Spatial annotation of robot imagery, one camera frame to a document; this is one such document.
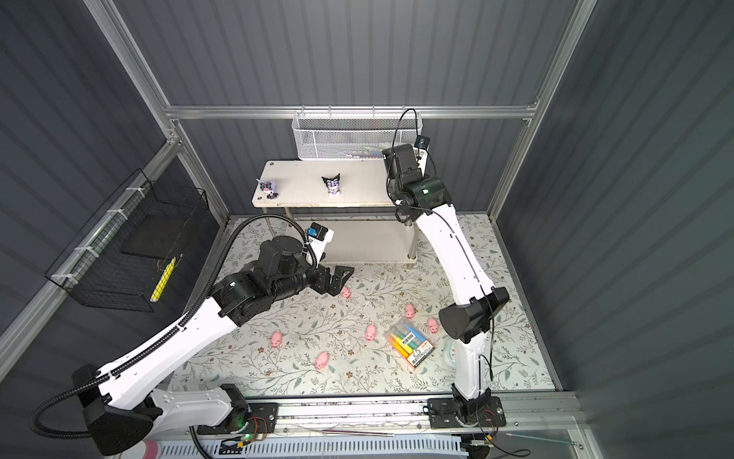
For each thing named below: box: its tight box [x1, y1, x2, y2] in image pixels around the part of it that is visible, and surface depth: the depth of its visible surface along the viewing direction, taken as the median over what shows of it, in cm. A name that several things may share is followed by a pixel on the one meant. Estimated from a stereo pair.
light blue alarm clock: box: [443, 341, 458, 367], surface depth 82 cm
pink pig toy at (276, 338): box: [270, 329, 282, 349], surface depth 88 cm
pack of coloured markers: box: [386, 321, 436, 370], surface depth 87 cm
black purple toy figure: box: [321, 173, 342, 197], surface depth 77 cm
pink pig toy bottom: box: [315, 350, 329, 371], surface depth 84 cm
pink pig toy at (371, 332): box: [365, 324, 378, 342], surface depth 89 cm
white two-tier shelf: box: [252, 159, 416, 263], surface depth 86 cm
